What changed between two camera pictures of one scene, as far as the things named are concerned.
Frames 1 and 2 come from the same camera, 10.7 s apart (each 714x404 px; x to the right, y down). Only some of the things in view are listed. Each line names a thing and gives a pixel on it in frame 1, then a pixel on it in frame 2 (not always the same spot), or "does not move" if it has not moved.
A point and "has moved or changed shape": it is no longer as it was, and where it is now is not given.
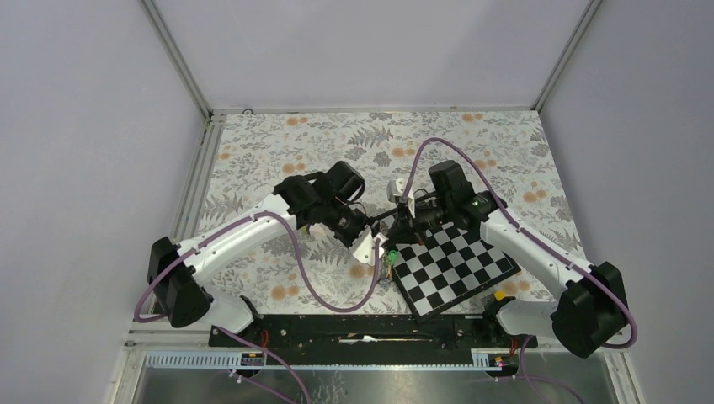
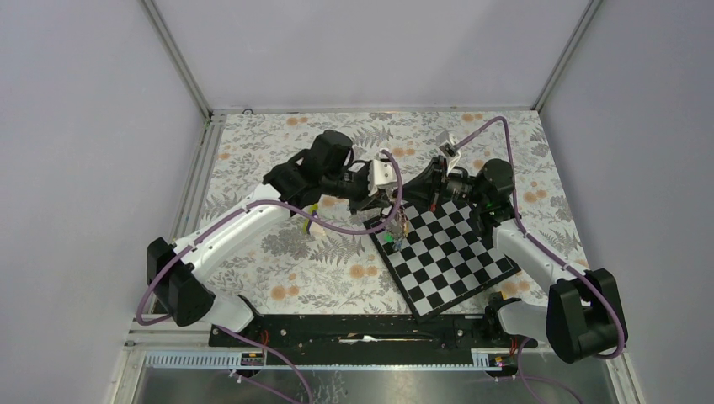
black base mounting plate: x=368 y=333 does not move
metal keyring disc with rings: x=386 y=268 has moved or changed shape
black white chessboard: x=450 y=267 does not move
